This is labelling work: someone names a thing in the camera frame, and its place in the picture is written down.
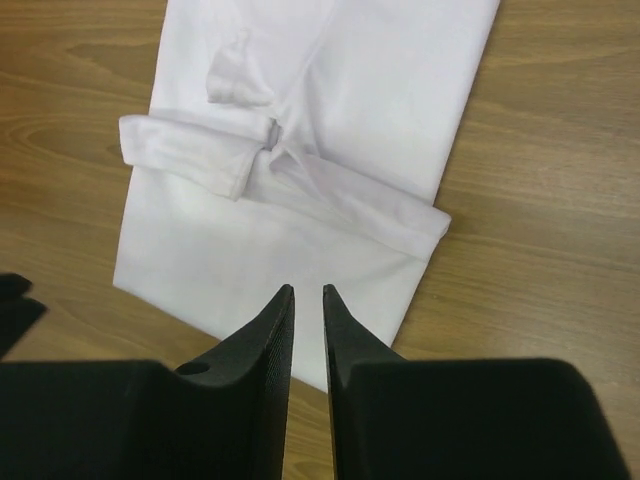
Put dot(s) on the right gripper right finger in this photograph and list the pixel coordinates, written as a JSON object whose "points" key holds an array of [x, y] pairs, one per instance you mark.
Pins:
{"points": [[392, 418]]}

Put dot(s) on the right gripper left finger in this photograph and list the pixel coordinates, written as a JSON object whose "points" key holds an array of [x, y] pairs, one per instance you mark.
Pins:
{"points": [[222, 415]]}

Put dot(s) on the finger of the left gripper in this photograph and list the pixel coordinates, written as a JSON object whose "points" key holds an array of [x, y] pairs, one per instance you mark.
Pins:
{"points": [[17, 317], [13, 286]]}

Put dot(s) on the white t shirt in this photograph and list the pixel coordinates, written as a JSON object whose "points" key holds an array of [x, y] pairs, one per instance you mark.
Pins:
{"points": [[295, 142]]}

